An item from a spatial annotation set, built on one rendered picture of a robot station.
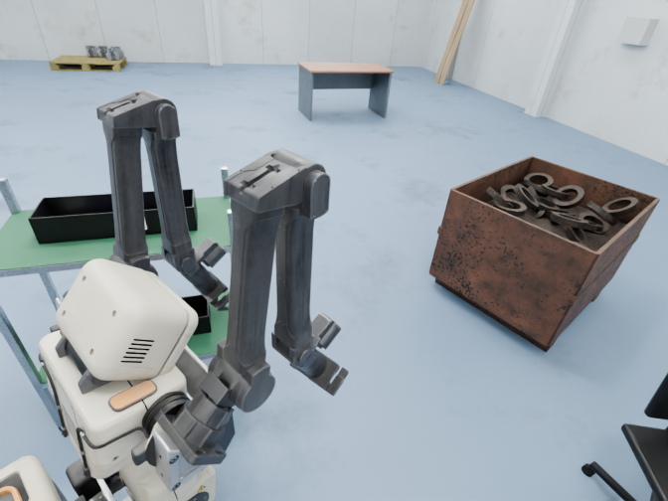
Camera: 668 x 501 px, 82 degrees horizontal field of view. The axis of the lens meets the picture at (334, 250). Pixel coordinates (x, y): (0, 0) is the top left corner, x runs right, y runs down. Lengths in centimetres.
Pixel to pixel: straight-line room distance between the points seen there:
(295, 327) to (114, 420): 33
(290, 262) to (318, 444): 154
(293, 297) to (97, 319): 33
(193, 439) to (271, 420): 144
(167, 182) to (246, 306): 44
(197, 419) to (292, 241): 34
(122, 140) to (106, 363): 42
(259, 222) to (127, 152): 44
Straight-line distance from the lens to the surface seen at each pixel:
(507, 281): 261
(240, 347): 67
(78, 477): 133
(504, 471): 225
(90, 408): 79
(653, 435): 213
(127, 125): 88
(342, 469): 205
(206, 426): 73
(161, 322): 73
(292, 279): 66
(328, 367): 96
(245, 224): 54
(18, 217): 209
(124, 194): 93
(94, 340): 76
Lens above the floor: 184
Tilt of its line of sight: 34 degrees down
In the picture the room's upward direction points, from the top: 5 degrees clockwise
